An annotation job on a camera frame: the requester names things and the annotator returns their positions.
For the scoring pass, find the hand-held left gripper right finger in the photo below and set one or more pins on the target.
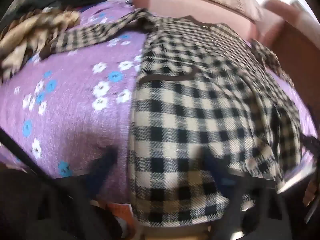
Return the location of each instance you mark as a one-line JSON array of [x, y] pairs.
[[227, 181]]

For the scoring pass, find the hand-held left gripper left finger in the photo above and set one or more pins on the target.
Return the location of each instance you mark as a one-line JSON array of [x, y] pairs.
[[101, 170]]

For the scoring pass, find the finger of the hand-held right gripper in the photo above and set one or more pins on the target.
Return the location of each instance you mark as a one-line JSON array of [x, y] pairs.
[[310, 143]]

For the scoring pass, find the black and cream checked coat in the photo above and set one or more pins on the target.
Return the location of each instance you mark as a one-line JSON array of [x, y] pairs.
[[187, 105]]

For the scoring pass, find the person's right hand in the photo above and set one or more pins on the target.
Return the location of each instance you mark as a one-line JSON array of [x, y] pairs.
[[311, 192]]

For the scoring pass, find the orange object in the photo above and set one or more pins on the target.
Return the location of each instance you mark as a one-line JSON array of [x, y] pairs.
[[117, 211]]

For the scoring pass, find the purple floral blanket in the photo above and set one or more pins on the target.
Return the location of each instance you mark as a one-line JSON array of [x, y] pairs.
[[75, 120]]

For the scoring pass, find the dark cloth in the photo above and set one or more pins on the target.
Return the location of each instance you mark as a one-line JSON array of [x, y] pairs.
[[27, 205]]

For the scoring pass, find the brown wooden headboard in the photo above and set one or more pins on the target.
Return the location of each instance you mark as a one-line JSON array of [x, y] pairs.
[[300, 55]]

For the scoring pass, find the brown patterned garment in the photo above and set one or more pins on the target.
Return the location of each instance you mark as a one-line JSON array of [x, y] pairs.
[[30, 32]]

